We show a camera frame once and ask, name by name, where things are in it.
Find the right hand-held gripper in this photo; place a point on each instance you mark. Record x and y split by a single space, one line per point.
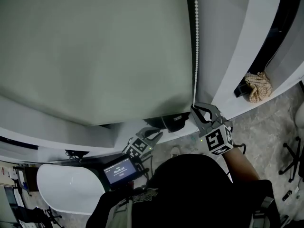
217 140

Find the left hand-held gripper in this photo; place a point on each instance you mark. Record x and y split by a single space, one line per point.
137 147

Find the grey roller blind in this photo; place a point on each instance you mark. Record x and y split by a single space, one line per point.
95 51

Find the person's right forearm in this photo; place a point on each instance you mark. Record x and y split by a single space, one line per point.
242 165

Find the flat black bag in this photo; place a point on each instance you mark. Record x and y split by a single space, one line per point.
175 123

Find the person's white shoe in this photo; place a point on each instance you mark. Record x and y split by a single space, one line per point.
175 151

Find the small black box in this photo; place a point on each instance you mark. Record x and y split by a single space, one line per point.
240 90

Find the small black display screen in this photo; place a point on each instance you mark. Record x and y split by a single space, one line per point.
120 172

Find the beige patterned cloth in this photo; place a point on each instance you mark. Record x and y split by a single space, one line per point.
259 87

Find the person's black shirt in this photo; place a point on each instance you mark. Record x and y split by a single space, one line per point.
190 193

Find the black floor faucet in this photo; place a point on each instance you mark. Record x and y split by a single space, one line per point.
76 155

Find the white bathtub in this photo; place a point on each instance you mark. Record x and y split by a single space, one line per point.
69 189

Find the black office chair base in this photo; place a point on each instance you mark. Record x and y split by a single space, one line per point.
294 158

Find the black framed window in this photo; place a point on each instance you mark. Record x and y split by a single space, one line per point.
270 32

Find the black marker pen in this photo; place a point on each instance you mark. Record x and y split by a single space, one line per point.
287 195

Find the brown side cabinet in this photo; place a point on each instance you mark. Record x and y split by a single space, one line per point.
29 179

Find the black office chair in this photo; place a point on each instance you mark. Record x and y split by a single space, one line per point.
40 216

